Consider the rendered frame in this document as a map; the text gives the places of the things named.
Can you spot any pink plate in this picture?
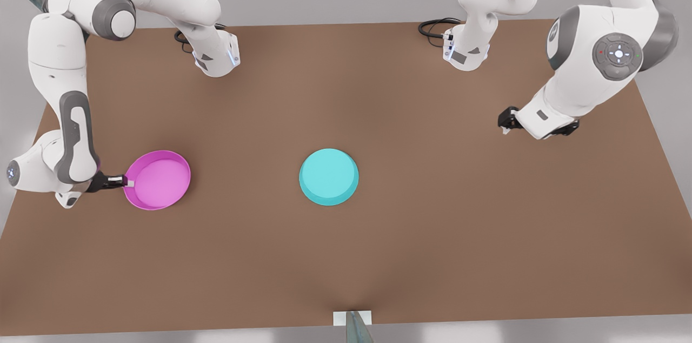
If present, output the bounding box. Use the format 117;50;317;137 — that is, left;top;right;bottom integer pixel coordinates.
123;150;191;210

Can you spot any blue plate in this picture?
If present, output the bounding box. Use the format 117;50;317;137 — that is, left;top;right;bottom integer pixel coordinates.
299;148;360;207

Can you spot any black cable loop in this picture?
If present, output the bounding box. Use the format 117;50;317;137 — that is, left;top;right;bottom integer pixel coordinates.
418;18;463;48
174;23;228;55

